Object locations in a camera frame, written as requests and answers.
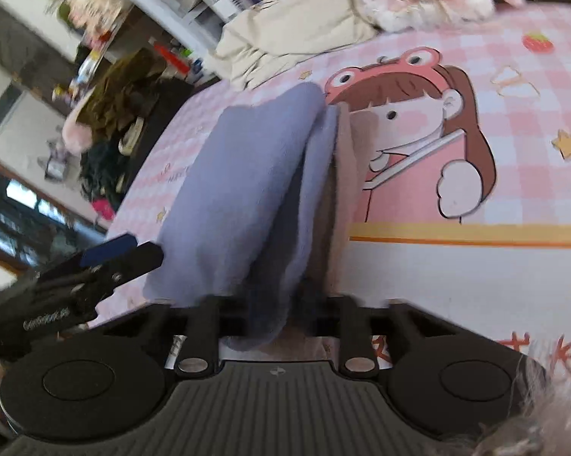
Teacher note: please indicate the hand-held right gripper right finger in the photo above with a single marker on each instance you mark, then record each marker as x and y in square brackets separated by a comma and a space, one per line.
[356, 337]

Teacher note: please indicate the white bookshelf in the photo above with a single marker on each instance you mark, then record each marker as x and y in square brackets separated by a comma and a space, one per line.
[162, 14]

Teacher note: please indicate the pink checked desk mat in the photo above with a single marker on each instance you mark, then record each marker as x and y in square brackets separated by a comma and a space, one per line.
[503, 180]

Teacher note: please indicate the purple and brown sweater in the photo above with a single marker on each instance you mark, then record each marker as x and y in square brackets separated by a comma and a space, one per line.
[238, 175]

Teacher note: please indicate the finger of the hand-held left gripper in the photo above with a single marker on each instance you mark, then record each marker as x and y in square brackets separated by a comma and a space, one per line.
[107, 248]
[140, 259]

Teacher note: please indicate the olive green cloth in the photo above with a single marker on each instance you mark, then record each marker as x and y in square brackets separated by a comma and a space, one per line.
[124, 90]

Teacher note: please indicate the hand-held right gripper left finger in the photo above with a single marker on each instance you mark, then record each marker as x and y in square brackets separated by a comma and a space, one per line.
[204, 335]

